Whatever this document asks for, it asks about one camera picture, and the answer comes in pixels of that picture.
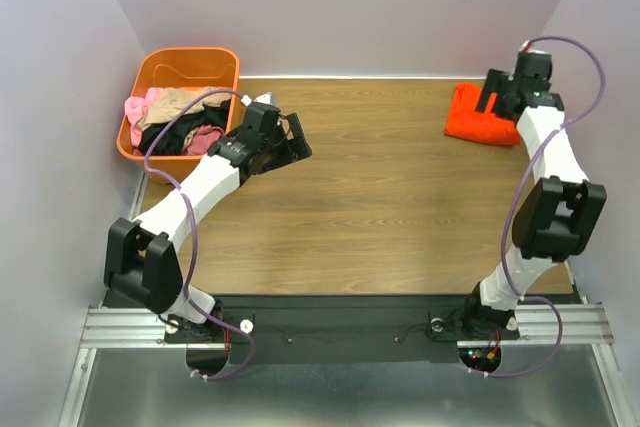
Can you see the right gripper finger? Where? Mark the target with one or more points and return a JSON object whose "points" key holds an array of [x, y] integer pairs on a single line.
{"points": [[485, 102], [497, 83]]}

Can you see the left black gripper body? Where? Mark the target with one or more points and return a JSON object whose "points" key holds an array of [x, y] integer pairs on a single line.
{"points": [[296, 133]]}

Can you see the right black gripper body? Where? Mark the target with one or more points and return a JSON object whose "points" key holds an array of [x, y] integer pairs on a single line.
{"points": [[491, 92]]}

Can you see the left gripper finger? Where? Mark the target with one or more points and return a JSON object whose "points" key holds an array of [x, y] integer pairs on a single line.
{"points": [[297, 141], [278, 157]]}

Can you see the orange t shirt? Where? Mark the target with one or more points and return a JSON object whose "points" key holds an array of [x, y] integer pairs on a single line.
{"points": [[466, 123]]}

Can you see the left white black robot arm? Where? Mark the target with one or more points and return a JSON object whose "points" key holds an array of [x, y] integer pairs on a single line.
{"points": [[141, 256]]}

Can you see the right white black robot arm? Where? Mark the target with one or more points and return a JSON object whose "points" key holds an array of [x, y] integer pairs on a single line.
{"points": [[556, 218]]}

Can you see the dusty pink garment in basket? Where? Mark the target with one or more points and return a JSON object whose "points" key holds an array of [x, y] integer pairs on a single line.
{"points": [[199, 140]]}

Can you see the black garment in basket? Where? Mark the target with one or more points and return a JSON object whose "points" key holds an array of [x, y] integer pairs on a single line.
{"points": [[173, 141]]}

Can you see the beige garment in basket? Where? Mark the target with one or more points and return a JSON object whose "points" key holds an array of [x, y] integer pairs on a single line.
{"points": [[171, 101]]}

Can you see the light pink garment in basket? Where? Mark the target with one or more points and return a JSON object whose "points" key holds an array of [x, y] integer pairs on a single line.
{"points": [[135, 108]]}

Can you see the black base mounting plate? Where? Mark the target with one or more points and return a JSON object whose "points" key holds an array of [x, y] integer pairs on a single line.
{"points": [[324, 329]]}

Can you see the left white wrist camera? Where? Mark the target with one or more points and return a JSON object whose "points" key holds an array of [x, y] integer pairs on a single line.
{"points": [[265, 98]]}

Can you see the aluminium extrusion rail frame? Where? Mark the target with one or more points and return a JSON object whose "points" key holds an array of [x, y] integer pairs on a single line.
{"points": [[323, 230]]}

